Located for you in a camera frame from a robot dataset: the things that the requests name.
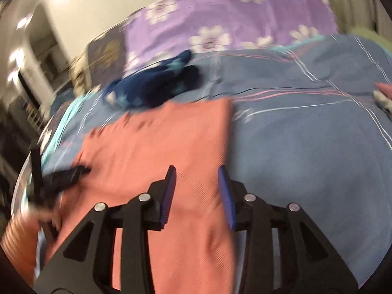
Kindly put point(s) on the pink cloth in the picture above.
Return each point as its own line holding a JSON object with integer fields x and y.
{"x": 384, "y": 90}

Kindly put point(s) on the blue plaid bed quilt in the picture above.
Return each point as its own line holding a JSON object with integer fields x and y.
{"x": 306, "y": 147}

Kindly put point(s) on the beige curtain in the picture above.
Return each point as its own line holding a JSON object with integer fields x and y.
{"x": 352, "y": 3}

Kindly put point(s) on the purple floral pillow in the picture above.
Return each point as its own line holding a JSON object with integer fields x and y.
{"x": 232, "y": 15}

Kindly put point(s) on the salmon knit sweater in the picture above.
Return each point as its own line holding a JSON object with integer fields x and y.
{"x": 171, "y": 134}

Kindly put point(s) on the dark gold-patterned pillow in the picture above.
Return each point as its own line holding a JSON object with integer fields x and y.
{"x": 105, "y": 52}

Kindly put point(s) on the person's left hand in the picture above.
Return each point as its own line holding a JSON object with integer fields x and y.
{"x": 49, "y": 217}

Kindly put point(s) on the navy star-print garment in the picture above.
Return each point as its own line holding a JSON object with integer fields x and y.
{"x": 147, "y": 82}

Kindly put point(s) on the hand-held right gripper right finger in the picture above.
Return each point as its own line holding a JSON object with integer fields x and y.
{"x": 226, "y": 202}

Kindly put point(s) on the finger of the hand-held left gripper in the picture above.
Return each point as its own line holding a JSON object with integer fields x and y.
{"x": 70, "y": 174}

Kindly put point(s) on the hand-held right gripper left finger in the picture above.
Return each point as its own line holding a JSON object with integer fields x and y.
{"x": 168, "y": 202}

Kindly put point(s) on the person's left forearm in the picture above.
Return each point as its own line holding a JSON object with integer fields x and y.
{"x": 21, "y": 245}

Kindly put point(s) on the dark furniture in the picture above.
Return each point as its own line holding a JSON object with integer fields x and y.
{"x": 15, "y": 141}

